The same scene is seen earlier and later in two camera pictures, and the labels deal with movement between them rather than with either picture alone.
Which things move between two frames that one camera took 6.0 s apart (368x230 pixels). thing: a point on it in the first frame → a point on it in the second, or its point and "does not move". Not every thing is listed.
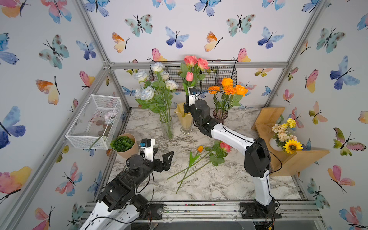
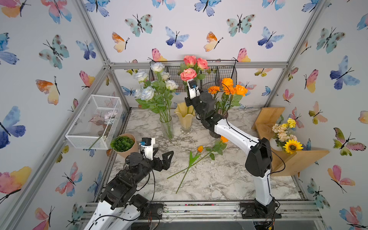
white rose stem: [157, 66] does not move
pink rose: [219, 152] → [187, 74]
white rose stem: [172, 85] does not move
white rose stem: [145, 93] does not move
